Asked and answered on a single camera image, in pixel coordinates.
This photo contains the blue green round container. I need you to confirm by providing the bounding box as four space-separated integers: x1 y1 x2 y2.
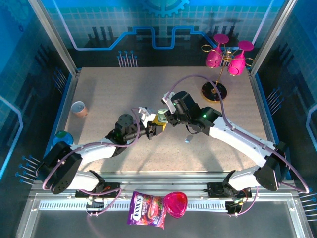
52 130 74 147

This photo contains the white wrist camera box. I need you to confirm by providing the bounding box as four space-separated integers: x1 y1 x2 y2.
161 91 174 112
138 106 156 122

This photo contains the brown cup with blue lid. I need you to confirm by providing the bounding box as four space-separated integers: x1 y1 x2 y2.
71 101 89 118

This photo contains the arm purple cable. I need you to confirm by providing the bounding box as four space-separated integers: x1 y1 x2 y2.
164 74 312 218
42 107 122 218

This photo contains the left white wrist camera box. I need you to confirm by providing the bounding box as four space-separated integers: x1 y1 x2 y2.
138 106 156 122

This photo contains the pink heart-shaped bowl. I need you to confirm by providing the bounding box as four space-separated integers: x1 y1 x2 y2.
163 191 189 219

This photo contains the purple Fox's candy bag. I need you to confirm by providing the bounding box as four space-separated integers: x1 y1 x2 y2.
126 191 167 230

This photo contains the aluminium frame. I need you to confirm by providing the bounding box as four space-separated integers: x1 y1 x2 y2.
14 0 313 238

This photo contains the pink wine glass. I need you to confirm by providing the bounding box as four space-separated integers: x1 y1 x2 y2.
205 33 230 68
227 40 255 76

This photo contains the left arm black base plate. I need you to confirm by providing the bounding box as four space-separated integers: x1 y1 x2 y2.
75 182 119 199

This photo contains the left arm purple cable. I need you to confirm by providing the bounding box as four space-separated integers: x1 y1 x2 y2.
42 107 122 218

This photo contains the white slotted cable duct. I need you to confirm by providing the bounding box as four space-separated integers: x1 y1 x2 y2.
38 200 227 211

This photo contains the small black electronics box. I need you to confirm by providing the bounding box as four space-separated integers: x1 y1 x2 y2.
225 200 242 215
86 200 105 214

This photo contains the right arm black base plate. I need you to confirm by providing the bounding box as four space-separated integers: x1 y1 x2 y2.
207 182 252 199

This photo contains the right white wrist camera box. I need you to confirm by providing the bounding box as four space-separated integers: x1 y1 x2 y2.
161 91 174 112

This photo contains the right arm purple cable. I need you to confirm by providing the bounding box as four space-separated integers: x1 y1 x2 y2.
164 74 312 218

